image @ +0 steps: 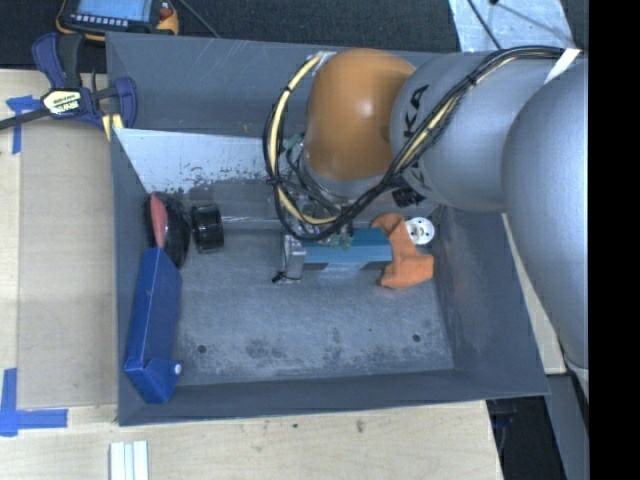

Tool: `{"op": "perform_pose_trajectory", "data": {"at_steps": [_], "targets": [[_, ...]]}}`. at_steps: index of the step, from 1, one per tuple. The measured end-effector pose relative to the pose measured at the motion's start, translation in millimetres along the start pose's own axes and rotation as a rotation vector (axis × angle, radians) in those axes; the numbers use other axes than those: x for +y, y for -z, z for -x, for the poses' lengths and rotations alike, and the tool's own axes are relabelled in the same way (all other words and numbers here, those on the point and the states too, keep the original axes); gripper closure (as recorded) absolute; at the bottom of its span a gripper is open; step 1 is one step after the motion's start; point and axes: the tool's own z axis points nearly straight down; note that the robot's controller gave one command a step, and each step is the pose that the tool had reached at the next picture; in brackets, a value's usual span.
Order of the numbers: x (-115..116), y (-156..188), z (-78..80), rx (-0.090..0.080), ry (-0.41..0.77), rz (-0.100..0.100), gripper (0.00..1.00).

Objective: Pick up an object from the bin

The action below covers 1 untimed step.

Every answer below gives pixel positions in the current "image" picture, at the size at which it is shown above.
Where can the black round brush, red face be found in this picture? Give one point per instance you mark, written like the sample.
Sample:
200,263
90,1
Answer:
167,228

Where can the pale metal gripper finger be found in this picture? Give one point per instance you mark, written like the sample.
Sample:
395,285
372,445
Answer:
294,268
296,247

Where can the pale wood flat board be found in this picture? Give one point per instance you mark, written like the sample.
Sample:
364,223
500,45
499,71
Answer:
65,268

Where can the black cylinder on white bracket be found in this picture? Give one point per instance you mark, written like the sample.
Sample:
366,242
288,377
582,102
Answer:
407,198

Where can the white round plastic piece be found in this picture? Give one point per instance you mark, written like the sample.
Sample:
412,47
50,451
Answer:
419,230

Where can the black tape roll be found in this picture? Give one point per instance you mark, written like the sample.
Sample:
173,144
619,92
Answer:
207,228

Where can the grey metal bin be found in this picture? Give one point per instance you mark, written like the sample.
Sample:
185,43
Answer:
310,318

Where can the teal flat block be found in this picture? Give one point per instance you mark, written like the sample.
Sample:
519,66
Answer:
365,253

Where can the long blue box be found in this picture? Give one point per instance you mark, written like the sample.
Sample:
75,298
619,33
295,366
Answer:
152,318

